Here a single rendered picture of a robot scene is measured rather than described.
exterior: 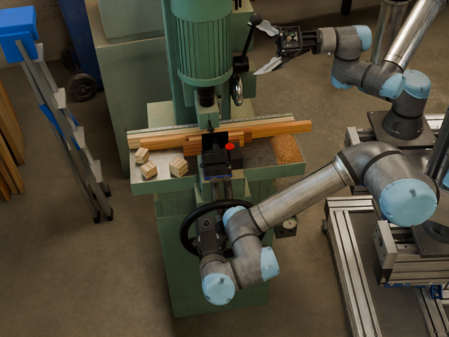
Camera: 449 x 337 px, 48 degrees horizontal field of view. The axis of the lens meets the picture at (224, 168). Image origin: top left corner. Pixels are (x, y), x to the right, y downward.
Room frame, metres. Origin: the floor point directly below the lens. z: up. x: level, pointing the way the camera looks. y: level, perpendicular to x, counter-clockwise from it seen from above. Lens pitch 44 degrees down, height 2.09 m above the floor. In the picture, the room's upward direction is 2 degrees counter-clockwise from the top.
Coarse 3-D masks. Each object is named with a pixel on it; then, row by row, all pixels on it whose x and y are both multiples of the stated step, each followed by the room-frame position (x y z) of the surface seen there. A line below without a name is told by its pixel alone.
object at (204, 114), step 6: (198, 96) 1.40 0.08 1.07; (198, 102) 1.37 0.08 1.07; (216, 102) 1.37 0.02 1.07; (198, 108) 1.34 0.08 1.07; (204, 108) 1.34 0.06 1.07; (210, 108) 1.34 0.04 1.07; (216, 108) 1.33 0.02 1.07; (198, 114) 1.31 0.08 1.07; (204, 114) 1.31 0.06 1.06; (210, 114) 1.31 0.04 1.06; (216, 114) 1.32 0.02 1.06; (198, 120) 1.31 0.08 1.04; (204, 120) 1.31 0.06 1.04; (210, 120) 1.31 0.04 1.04; (216, 120) 1.32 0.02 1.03; (204, 126) 1.31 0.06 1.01; (216, 126) 1.32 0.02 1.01
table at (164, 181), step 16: (256, 144) 1.34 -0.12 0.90; (160, 160) 1.27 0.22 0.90; (192, 160) 1.26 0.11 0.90; (256, 160) 1.26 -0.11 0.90; (272, 160) 1.25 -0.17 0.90; (304, 160) 1.25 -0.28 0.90; (160, 176) 1.19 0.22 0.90; (192, 176) 1.19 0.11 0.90; (256, 176) 1.22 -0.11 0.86; (272, 176) 1.23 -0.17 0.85; (288, 176) 1.23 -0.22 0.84; (144, 192) 1.17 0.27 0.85; (160, 192) 1.17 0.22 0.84
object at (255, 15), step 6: (252, 18) 1.27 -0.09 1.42; (258, 18) 1.27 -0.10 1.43; (252, 24) 1.30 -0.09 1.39; (258, 24) 1.27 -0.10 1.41; (252, 30) 1.32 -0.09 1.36; (252, 36) 1.35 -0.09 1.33; (246, 42) 1.39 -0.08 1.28; (246, 48) 1.41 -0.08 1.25; (246, 54) 1.45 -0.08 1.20; (234, 60) 1.51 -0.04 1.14; (240, 60) 1.49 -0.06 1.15; (246, 60) 1.50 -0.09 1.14; (234, 66) 1.51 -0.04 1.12; (240, 66) 1.49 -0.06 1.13; (246, 66) 1.49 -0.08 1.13; (240, 72) 1.49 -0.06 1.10
